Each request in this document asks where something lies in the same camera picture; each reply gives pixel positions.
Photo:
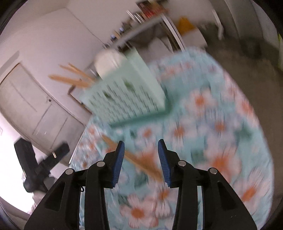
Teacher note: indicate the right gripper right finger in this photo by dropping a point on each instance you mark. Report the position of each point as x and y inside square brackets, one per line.
[202, 192]

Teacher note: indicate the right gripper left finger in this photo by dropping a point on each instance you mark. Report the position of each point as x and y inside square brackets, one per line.
[60, 207]

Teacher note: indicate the wooden chopstick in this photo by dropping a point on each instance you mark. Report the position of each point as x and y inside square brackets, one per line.
[134, 158]
[70, 81]
[77, 71]

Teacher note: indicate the white door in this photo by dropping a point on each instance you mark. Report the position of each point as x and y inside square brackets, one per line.
[35, 115]

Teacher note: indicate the floral blue tablecloth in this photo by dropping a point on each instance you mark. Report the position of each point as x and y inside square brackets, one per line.
[211, 124]

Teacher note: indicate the mint green utensil basket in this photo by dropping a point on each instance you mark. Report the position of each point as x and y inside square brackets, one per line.
[127, 94]

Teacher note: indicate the white side table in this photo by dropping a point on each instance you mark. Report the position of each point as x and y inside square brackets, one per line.
[143, 34]

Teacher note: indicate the white stuffed sack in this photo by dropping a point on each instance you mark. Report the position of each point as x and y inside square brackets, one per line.
[160, 47]

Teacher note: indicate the yellow plastic bag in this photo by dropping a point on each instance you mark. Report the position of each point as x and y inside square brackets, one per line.
[184, 25]

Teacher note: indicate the silver refrigerator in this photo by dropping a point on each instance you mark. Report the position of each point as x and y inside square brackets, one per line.
[245, 19]

